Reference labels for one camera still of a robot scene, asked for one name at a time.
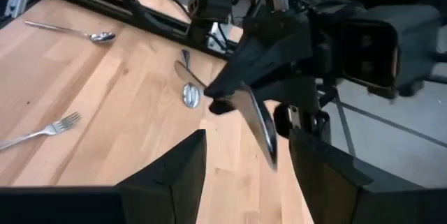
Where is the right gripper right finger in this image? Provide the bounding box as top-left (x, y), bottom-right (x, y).
top-left (288, 128), bottom-right (447, 224)

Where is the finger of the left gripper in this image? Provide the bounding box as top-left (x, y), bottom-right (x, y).
top-left (204, 28), bottom-right (314, 98)
top-left (209, 77), bottom-right (319, 115)

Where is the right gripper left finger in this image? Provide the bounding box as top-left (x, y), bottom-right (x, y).
top-left (0, 129), bottom-right (207, 224)

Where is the silver table knife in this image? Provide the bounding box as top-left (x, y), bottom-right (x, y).
top-left (173, 59), bottom-right (279, 172)

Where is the silver spoon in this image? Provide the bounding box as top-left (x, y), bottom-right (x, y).
top-left (23, 20), bottom-right (117, 45)
top-left (180, 48), bottom-right (203, 110)

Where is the silver fork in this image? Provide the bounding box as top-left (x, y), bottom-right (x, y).
top-left (0, 111), bottom-right (82, 151)

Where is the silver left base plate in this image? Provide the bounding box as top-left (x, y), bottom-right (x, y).
top-left (205, 21), bottom-right (245, 53)

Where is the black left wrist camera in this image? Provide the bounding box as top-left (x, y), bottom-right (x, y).
top-left (340, 6), bottom-right (441, 99)

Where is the black aluminium rig frame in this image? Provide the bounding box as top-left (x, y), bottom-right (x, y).
top-left (33, 0), bottom-right (245, 59)

